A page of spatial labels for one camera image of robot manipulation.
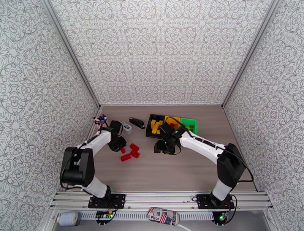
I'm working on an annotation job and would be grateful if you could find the gray box with blue part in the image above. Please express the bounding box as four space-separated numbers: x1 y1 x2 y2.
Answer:
121 121 133 135

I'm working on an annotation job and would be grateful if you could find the yellow plastic container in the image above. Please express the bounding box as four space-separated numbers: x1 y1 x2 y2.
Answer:
164 115 182 130

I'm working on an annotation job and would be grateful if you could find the black plastic container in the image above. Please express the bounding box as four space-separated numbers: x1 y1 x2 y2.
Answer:
145 114 167 138

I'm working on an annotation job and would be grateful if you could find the green plastic container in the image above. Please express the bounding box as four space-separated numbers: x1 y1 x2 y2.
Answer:
180 117 198 135

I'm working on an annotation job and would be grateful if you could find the black stapler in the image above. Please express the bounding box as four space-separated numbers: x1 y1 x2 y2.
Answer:
129 117 146 130

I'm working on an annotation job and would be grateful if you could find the patterned flag print pouch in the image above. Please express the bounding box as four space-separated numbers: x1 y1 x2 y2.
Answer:
147 207 180 225

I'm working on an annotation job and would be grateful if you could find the circuit board with yellow part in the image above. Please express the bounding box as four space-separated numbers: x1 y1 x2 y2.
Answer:
95 211 113 220

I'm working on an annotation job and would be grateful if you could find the pale blue tape roll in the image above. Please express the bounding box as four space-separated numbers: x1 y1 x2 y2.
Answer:
58 212 80 226

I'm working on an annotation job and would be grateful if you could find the aluminium side rail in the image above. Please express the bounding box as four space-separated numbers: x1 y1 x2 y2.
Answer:
65 107 103 191

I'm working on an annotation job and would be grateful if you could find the aluminium frame rail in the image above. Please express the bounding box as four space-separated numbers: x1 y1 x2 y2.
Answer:
51 191 272 211

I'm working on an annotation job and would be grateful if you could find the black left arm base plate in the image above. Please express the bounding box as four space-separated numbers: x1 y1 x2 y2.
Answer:
88 193 126 209

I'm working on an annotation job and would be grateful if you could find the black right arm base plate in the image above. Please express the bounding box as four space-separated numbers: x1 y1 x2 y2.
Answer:
197 193 234 209

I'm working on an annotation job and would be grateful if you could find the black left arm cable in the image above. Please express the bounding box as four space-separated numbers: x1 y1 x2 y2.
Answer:
59 120 124 190

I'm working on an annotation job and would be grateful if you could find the white slotted cable duct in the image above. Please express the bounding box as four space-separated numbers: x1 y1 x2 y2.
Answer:
79 212 214 221

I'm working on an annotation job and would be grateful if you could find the aluminium frame post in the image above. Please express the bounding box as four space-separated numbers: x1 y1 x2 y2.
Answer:
40 0 103 110
221 0 277 110

